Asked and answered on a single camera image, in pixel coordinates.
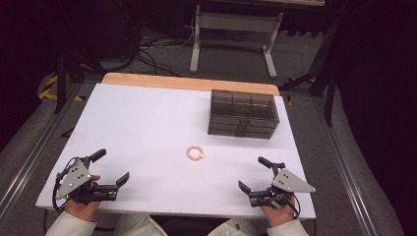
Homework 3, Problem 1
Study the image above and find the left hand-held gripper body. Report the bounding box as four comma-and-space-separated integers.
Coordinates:
53, 155, 119, 207

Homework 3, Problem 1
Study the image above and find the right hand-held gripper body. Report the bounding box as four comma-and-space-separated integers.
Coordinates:
248, 161, 317, 209

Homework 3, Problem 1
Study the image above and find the smoky clear drawer storage box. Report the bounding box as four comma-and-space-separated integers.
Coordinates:
207, 88, 280, 140

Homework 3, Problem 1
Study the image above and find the pale pink bracelet ring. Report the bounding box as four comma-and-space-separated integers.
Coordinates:
185, 145, 207, 162

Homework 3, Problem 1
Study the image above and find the person's left hand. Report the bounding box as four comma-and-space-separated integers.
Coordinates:
64, 174, 102, 222

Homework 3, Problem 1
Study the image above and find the person's right hand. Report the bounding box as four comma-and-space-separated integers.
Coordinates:
260, 196, 298, 228

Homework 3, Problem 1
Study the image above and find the white table cover board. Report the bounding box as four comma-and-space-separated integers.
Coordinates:
34, 83, 317, 220

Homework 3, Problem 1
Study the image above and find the black metal stand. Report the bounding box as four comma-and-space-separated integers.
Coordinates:
278, 16, 340, 128
52, 0, 107, 115

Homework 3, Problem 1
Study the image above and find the yellow black floor tape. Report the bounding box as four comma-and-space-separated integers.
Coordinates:
38, 75, 86, 102

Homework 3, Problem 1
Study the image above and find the wooden table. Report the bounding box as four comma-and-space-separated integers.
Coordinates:
101, 72, 280, 97

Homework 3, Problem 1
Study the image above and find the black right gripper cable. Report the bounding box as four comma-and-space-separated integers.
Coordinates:
285, 193, 301, 220

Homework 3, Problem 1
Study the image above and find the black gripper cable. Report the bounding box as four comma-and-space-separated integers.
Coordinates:
51, 175, 68, 213
285, 193, 301, 220

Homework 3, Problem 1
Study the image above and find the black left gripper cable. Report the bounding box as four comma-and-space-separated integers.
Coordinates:
51, 175, 68, 213

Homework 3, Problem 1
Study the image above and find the aluminium floor rail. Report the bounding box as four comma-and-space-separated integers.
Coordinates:
0, 82, 84, 218
311, 96, 378, 236

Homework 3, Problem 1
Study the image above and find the bundle of black floor cables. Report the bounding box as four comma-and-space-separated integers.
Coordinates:
129, 23, 195, 78

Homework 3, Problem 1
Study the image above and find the white metal desk frame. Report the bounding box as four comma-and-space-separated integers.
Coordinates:
189, 3, 284, 80

